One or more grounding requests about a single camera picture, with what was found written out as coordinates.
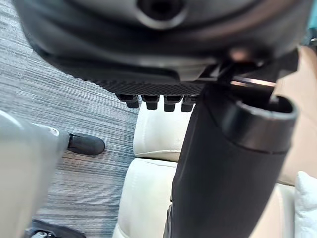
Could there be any white fluffy cushion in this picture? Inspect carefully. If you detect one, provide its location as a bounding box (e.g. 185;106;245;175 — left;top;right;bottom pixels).
295;171;317;238

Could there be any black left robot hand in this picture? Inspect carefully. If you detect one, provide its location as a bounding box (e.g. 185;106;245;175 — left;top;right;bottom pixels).
13;0;317;238

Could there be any cream leather sofa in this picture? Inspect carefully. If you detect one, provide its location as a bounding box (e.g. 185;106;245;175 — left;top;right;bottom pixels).
111;46;317;238

